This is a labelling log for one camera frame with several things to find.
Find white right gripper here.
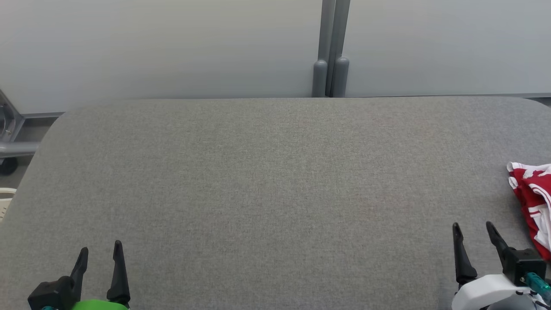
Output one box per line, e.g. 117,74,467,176
451,221,547,310

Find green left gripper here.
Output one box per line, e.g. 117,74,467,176
69,240,131,310

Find red Bulls basketball jersey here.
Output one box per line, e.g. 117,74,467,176
507,161,551,262

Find white plastic basket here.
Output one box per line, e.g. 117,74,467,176
0,188,17,222

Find black caster wheel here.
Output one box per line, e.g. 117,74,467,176
0,157,19,176

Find grey metal cart frame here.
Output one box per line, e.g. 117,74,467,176
0,88,65,158

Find grey partition post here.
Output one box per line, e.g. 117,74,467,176
331,0,350,98
312,0,331,98

